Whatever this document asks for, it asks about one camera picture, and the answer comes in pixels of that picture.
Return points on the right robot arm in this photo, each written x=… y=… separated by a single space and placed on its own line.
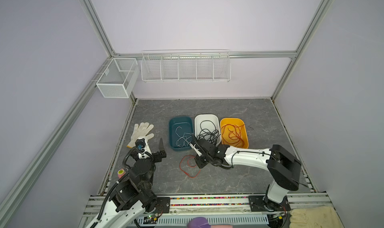
x=283 y=166

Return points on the teal plastic bin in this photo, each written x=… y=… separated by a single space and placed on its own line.
x=180 y=130

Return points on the white knit glove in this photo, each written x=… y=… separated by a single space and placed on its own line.
x=141 y=130

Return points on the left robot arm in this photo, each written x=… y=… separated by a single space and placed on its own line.
x=131 y=200

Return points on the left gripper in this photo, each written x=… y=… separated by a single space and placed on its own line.
x=156 y=155

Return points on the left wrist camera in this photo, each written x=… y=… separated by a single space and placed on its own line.
x=143 y=149

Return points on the cream glove at base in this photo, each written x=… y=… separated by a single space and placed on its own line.
x=320 y=217

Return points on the yellow plastic bin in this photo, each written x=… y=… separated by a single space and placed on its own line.
x=233 y=131

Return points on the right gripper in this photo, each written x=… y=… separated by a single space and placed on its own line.
x=199 y=163

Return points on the purple object at base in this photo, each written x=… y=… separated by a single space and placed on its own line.
x=201 y=222

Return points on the long white wire basket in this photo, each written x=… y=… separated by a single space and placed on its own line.
x=186 y=65

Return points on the white plastic bin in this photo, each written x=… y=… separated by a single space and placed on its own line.
x=207 y=126

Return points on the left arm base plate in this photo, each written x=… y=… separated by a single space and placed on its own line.
x=162 y=205

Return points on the small white mesh basket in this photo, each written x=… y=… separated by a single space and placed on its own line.
x=119 y=78

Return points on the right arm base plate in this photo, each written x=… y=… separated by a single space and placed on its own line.
x=257 y=204

